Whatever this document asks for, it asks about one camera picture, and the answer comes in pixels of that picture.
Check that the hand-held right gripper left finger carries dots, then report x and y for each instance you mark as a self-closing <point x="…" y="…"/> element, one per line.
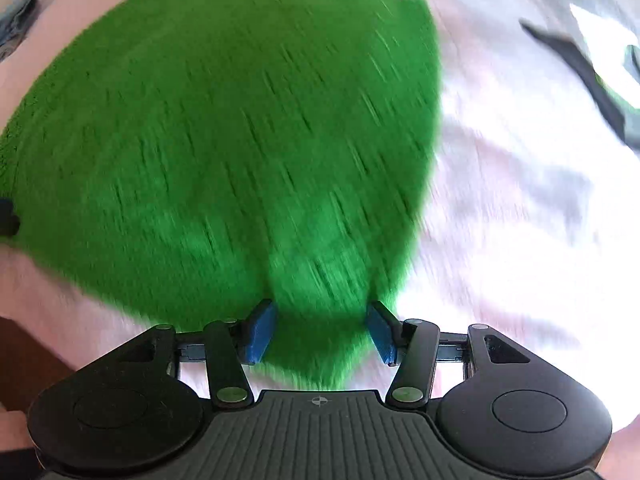
<point x="260" y="332"/>

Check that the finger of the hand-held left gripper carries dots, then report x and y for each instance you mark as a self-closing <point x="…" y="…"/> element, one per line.
<point x="7" y="220"/>

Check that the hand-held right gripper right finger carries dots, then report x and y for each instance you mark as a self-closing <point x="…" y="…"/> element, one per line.
<point x="380" y="332"/>

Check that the green knitted sweater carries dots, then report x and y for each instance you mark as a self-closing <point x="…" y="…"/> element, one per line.
<point x="225" y="135"/>

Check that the blue denim garment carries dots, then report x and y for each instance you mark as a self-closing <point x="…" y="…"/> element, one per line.
<point x="17" y="25"/>

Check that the grey garment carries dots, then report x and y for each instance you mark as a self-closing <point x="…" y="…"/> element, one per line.
<point x="580" y="55"/>

